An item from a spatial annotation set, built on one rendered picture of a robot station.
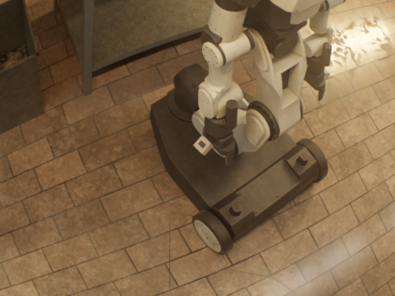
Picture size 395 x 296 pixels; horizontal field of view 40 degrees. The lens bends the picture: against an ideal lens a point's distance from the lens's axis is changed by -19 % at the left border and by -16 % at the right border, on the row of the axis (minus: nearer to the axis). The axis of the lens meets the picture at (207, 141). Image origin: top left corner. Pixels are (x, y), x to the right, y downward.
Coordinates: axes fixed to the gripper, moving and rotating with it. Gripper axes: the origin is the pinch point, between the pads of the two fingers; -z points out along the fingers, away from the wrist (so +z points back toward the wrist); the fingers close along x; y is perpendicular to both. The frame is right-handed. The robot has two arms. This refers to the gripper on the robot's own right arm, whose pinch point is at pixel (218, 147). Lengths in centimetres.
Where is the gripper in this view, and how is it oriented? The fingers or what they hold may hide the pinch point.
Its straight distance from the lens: 206.2
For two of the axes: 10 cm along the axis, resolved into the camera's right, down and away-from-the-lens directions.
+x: 6.3, 6.3, -4.6
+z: 0.0, -5.9, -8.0
